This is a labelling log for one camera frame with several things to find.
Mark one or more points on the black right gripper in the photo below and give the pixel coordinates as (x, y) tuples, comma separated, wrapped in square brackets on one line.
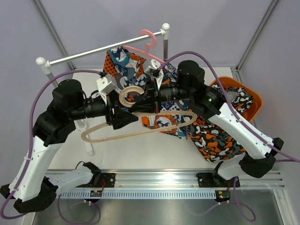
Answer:
[(150, 101)]

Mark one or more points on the pink plastic hanger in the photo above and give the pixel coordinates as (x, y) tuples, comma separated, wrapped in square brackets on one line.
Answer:
[(148, 46)]

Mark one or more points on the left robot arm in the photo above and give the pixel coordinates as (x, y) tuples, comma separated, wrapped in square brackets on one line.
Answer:
[(31, 189)]

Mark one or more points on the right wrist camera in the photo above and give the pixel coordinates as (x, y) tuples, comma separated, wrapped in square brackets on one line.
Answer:
[(151, 68)]

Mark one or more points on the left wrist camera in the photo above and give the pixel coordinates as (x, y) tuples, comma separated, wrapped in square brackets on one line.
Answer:
[(105, 85)]

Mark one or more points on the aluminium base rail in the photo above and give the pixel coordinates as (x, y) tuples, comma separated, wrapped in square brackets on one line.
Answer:
[(147, 184)]

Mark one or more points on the orange plastic basket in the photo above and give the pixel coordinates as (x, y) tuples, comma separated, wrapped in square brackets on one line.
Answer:
[(244, 100)]

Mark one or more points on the blue orange patterned shorts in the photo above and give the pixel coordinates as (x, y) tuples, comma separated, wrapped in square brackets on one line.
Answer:
[(127, 69)]

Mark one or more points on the white clothes rack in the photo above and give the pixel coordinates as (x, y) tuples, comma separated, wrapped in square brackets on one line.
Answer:
[(46, 65)]

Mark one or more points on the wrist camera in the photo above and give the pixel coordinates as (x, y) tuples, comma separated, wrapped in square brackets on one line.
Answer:
[(105, 85), (151, 68)]

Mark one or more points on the orange black camouflage shorts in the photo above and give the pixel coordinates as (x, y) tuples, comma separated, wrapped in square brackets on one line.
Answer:
[(213, 143)]

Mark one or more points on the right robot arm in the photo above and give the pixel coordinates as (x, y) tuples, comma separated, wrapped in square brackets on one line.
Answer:
[(214, 106)]

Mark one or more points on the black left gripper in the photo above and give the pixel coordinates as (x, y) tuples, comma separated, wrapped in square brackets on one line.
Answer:
[(121, 117)]

